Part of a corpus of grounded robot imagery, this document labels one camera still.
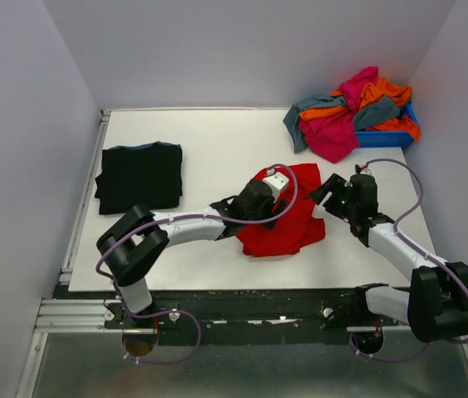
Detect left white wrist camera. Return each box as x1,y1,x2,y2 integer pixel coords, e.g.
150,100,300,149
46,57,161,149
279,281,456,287
262,168,290,198

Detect red t-shirt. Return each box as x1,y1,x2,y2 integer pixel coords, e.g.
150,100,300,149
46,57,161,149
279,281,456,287
237,163,326,257

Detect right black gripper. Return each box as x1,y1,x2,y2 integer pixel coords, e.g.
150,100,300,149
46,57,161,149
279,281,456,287
309,172,358,220

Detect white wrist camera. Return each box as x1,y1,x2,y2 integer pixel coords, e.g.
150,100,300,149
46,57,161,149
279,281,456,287
262,168,290,198
355,164,371,174

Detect grey-blue t-shirt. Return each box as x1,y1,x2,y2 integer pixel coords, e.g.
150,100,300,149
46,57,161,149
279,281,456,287
283,94,401,153

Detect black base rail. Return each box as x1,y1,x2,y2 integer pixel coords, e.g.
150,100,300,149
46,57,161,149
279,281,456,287
104,288,410,350

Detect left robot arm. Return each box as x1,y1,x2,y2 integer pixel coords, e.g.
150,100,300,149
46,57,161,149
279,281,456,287
96,172,295,328

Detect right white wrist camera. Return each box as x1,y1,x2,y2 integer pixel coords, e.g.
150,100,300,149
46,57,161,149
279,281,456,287
355,164,371,174

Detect blue plastic bin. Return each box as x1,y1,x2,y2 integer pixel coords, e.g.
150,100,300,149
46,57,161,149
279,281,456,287
356,102,421,148

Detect orange t-shirt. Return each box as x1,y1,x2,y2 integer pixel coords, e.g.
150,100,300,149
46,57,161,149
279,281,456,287
299,76,422,142

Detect magenta t-shirt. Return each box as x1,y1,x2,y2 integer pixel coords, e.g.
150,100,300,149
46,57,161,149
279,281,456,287
301,66,379,163

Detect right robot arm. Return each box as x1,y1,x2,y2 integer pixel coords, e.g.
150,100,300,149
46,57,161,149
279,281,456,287
310,174,468,342

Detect folded blue t-shirt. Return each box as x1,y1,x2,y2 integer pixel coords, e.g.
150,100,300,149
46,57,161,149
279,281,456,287
104,141,181,150

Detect folded black t-shirt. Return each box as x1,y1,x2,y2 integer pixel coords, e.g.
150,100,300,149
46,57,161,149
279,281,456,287
94,145,183,216

